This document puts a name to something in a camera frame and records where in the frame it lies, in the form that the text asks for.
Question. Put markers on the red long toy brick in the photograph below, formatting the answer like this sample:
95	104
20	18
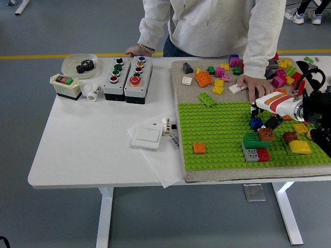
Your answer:
303	85

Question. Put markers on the lime green toy brick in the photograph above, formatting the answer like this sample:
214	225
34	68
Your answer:
291	71

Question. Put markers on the yellow curved brick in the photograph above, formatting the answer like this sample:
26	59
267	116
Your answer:
300	147

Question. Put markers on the grey four-button control box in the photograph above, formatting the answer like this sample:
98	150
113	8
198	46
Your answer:
110	90

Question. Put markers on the red square toy brick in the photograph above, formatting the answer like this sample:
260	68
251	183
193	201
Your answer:
296	75
242	65
263	155

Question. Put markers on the small green flat piece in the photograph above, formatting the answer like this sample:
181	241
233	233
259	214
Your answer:
308	59

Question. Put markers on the person's right hand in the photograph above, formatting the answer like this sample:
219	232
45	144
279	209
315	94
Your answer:
135	49

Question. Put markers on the orange long toy brick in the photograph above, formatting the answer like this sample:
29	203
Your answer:
287	118

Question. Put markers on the brown square toy brick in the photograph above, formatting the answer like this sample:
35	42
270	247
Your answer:
266	135
289	136

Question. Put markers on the white pipe tee fitting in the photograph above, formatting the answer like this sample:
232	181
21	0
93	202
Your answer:
93	94

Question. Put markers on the person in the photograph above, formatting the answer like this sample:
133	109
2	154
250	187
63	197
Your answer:
207	25
296	15

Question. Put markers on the printed label strip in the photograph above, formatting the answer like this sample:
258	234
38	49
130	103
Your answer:
174	142

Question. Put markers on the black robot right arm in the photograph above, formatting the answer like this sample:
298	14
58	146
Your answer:
314	108

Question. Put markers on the cream red-green switch box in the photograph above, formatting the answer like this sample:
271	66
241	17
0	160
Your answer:
66	90

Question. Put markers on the person's left forearm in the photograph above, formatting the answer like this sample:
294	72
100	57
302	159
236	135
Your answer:
258	56

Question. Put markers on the grey brick with rings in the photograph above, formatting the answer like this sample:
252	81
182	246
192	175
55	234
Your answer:
272	63

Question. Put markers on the pink square toy brick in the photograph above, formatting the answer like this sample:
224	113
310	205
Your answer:
219	73
234	62
279	73

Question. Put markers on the white table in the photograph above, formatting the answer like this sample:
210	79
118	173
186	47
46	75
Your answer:
77	142

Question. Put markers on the white table leg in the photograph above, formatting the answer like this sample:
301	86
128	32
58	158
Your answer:
104	219
287	211

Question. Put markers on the magenta toy brick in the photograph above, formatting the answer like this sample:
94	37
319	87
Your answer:
278	82

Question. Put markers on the blue square toy brick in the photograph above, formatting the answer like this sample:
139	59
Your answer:
232	56
256	124

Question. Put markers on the white paper sheet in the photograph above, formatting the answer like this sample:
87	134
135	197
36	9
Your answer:
160	165

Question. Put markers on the red sloped brick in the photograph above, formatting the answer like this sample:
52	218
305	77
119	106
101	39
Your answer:
276	56

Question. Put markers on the person's left hand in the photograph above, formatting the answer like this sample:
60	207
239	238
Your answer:
252	82

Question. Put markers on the white square tile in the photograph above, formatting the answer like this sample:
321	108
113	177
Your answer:
186	80

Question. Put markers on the white plastic bowl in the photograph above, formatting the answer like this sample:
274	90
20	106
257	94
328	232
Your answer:
69	66

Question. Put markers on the white furniture foot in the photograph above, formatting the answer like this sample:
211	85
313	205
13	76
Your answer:
22	6

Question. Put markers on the grey toy brick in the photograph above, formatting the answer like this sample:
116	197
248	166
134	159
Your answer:
250	155

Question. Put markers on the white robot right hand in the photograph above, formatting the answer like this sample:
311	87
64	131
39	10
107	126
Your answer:
276	104

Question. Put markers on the pink flat tile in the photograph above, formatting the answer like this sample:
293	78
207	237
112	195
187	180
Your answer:
226	78

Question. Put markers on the green flat studded plate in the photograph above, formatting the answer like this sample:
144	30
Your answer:
207	99

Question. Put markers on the person's right forearm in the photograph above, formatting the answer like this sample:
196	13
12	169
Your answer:
150	36

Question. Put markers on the black metal gear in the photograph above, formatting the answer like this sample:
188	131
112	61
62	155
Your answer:
80	70
89	65

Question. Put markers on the orange square toy brick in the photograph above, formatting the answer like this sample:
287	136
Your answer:
199	148

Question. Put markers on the green long toy brick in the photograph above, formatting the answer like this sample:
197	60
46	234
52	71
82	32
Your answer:
249	140

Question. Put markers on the dark grey sloped brick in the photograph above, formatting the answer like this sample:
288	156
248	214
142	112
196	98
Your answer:
188	68
270	75

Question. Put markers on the white wall switch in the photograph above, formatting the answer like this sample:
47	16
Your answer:
146	136

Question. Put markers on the white double tile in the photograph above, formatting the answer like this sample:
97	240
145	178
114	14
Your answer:
234	89

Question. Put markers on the tiny yellow toy brick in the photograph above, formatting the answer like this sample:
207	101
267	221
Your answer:
198	70

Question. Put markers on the lime green studded baseplate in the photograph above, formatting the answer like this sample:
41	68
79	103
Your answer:
207	124

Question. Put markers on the small green toy brick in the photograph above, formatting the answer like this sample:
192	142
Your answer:
211	71
235	71

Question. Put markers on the grey emergency-stop control box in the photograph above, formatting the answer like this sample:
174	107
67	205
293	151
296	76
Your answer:
133	93

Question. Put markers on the silver floor plate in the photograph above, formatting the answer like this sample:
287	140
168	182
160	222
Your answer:
254	192

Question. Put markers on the orange wide toy brick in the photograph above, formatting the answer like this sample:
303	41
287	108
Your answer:
203	80

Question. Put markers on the grey metal part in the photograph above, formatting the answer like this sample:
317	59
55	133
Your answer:
313	66

